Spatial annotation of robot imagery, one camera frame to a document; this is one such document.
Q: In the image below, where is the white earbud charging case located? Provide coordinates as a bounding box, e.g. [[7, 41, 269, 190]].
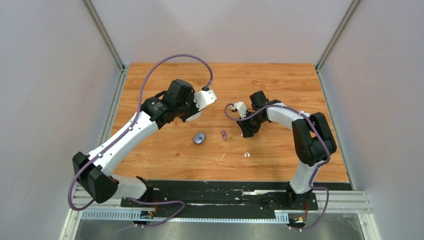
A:
[[185, 112, 202, 122]]

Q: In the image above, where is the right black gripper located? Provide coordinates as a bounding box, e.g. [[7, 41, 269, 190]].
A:
[[236, 111, 266, 139]]

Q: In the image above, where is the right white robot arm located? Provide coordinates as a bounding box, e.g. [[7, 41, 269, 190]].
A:
[[231, 91, 337, 209]]

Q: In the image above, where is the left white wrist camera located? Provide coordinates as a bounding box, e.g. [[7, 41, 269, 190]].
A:
[[193, 89, 218, 111]]

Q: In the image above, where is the left aluminium frame post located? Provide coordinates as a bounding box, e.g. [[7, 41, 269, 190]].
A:
[[82, 0, 128, 84]]

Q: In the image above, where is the aluminium frame post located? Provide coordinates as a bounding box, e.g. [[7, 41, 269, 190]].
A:
[[315, 0, 364, 80], [82, 0, 128, 84]]

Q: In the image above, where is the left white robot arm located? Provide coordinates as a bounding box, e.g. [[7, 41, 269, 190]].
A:
[[72, 79, 216, 207]]

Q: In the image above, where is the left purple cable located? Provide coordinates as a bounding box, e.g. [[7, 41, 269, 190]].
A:
[[67, 54, 214, 229]]

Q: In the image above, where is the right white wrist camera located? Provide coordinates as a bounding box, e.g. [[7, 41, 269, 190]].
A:
[[231, 101, 248, 119]]

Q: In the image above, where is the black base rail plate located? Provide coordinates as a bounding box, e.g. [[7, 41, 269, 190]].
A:
[[139, 180, 318, 219]]

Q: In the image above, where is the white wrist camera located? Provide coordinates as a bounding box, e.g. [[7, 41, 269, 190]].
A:
[[193, 89, 218, 111], [231, 101, 248, 119]]

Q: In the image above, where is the blue-grey earbud case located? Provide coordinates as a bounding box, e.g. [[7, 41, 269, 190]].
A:
[[193, 132, 206, 145]]

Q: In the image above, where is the right aluminium frame post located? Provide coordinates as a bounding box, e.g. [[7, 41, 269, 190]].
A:
[[315, 0, 364, 80]]

